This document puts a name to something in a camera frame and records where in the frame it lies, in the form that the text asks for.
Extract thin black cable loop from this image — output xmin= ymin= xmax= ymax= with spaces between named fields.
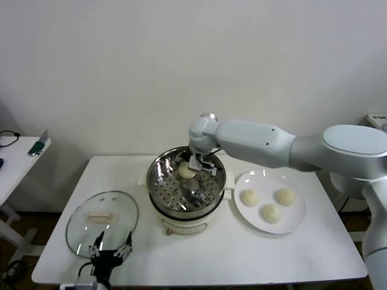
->
xmin=0 ymin=130 xmax=21 ymax=149

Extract green circuit board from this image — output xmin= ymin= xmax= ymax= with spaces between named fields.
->
xmin=28 ymin=130 xmax=51 ymax=158

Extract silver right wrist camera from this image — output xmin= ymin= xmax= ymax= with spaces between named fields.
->
xmin=189 ymin=153 xmax=218 ymax=176

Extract round glass pot lid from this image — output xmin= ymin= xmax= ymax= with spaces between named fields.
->
xmin=65 ymin=190 xmax=140 ymax=257

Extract tangled floor cable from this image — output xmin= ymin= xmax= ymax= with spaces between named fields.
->
xmin=0 ymin=259 xmax=28 ymax=282

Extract stainless steel steamer basket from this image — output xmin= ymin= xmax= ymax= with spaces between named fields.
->
xmin=138 ymin=146 xmax=235 ymax=213

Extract white round plate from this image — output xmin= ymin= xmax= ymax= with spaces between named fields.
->
xmin=233 ymin=169 xmax=307 ymax=234

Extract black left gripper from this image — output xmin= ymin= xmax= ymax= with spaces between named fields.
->
xmin=88 ymin=231 xmax=134 ymax=286

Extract white steamed baozi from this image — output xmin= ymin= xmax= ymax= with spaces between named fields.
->
xmin=274 ymin=188 xmax=296 ymax=207
xmin=240 ymin=189 xmax=261 ymax=208
xmin=177 ymin=162 xmax=196 ymax=179
xmin=260 ymin=203 xmax=283 ymax=225

